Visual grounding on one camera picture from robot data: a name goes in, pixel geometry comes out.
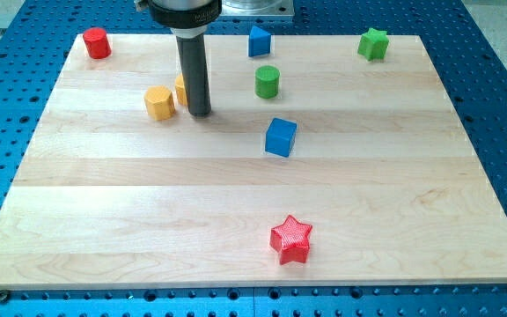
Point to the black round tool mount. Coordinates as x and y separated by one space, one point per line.
185 18

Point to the blue triangle block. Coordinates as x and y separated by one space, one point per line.
259 42

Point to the green cylinder block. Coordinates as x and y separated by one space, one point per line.
267 79

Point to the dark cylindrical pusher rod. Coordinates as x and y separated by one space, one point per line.
193 64

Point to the yellow heart block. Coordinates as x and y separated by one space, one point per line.
180 89

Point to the red cylinder block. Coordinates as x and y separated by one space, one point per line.
96 43

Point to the yellow hexagon block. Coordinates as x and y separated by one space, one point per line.
159 103

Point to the blue cube block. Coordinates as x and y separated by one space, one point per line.
280 137

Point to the red star block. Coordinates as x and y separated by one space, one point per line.
291 240

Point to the green star block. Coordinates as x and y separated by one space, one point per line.
373 44

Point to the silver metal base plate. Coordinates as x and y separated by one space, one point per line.
258 8

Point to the light wooden board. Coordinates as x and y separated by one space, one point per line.
107 198

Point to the blue perforated table plate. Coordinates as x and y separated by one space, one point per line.
36 42

